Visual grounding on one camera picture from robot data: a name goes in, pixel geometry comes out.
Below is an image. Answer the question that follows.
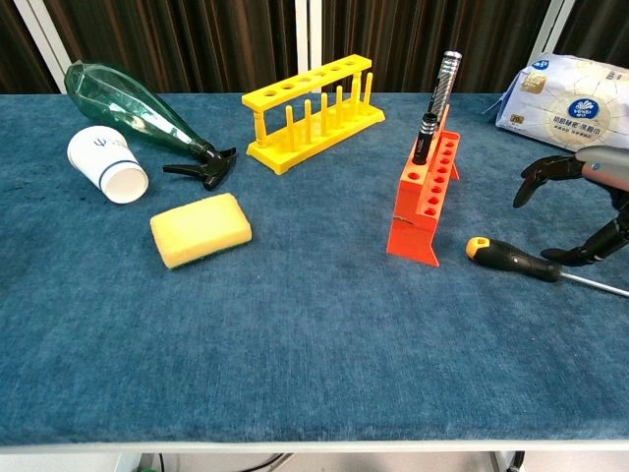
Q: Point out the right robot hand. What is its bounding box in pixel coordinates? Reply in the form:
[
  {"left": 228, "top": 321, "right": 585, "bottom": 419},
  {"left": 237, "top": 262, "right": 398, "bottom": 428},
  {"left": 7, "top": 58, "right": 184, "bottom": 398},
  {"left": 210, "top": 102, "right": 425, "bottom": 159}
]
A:
[{"left": 512, "top": 145, "right": 629, "bottom": 267}]

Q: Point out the black orange handle screwdriver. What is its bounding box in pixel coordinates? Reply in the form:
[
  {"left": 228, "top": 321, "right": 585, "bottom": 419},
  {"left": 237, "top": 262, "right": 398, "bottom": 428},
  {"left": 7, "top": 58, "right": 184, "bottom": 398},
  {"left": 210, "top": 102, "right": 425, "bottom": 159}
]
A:
[{"left": 465, "top": 235, "right": 629, "bottom": 299}]

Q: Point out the silver black metal tool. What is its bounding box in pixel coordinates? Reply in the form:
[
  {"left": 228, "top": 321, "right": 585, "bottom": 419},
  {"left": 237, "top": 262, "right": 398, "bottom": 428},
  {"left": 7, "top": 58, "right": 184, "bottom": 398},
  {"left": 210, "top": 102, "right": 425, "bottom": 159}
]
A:
[{"left": 426, "top": 49, "right": 463, "bottom": 135}]

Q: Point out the small black flashlight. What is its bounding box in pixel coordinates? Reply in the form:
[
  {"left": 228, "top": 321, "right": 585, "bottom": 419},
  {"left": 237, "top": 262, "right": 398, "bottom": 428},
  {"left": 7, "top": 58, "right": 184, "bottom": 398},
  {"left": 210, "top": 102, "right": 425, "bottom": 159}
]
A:
[{"left": 411, "top": 112, "right": 440, "bottom": 167}]

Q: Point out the white paper cup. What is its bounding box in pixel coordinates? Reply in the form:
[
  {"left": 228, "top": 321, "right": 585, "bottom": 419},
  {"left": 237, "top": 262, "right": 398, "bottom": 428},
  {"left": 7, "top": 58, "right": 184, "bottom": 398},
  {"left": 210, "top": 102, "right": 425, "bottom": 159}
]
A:
[{"left": 67, "top": 125, "right": 150, "bottom": 205}]

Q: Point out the orange plastic tool holder rack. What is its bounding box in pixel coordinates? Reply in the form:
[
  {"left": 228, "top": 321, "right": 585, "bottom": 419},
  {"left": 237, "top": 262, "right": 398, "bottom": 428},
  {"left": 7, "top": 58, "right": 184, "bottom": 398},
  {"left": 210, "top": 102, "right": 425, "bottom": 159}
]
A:
[{"left": 386, "top": 100, "right": 463, "bottom": 268}]

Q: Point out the wet wipes pack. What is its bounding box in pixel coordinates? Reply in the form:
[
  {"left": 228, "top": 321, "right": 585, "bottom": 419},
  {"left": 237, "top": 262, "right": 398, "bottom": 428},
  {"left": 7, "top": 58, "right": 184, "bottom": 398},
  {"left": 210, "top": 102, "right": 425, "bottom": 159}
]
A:
[{"left": 484, "top": 52, "right": 629, "bottom": 171}]

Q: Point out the yellow test tube rack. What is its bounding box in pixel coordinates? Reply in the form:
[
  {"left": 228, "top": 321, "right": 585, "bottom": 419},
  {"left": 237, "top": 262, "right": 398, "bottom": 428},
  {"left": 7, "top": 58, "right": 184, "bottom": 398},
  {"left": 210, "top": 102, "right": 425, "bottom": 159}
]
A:
[{"left": 241, "top": 55, "right": 387, "bottom": 176}]

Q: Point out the grey table leg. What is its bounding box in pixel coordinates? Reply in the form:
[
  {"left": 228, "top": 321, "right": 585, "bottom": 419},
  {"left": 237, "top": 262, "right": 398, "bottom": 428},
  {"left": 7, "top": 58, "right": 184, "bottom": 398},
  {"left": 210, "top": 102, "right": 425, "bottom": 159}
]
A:
[{"left": 488, "top": 450, "right": 525, "bottom": 472}]

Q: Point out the blue tablecloth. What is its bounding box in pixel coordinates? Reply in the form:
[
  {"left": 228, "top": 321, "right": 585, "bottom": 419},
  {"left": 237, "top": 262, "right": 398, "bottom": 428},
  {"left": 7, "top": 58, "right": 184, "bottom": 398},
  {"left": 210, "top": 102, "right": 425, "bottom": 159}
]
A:
[{"left": 0, "top": 90, "right": 629, "bottom": 446}]

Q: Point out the white table edge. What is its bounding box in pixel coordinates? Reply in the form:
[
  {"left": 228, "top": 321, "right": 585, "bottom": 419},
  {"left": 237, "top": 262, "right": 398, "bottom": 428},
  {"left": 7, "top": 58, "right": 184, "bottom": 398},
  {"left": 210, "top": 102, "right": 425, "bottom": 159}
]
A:
[{"left": 0, "top": 440, "right": 629, "bottom": 454}]

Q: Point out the yellow sponge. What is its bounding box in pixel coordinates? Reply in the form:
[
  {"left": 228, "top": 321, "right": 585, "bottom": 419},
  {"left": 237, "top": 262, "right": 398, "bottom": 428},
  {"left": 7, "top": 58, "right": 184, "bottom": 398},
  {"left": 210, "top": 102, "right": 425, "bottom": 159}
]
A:
[{"left": 149, "top": 193, "right": 254, "bottom": 270}]

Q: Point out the black pleated curtain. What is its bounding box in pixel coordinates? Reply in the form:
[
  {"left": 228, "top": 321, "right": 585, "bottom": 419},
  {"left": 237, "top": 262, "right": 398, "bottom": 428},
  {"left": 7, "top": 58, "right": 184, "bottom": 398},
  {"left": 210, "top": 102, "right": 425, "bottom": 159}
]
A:
[{"left": 0, "top": 0, "right": 629, "bottom": 94}]

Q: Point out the green spray bottle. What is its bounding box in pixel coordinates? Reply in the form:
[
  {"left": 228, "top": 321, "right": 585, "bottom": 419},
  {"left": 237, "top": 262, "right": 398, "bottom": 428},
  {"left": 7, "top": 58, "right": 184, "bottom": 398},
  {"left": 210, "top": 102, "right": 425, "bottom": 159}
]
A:
[{"left": 64, "top": 60, "right": 238, "bottom": 192}]

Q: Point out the white metal frame post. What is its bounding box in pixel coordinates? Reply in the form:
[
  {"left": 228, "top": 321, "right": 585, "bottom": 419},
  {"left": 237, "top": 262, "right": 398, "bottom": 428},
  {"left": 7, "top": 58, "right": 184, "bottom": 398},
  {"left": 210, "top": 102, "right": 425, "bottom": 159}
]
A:
[
  {"left": 294, "top": 0, "right": 323, "bottom": 93},
  {"left": 13, "top": 0, "right": 69, "bottom": 94},
  {"left": 533, "top": 0, "right": 577, "bottom": 56}
]

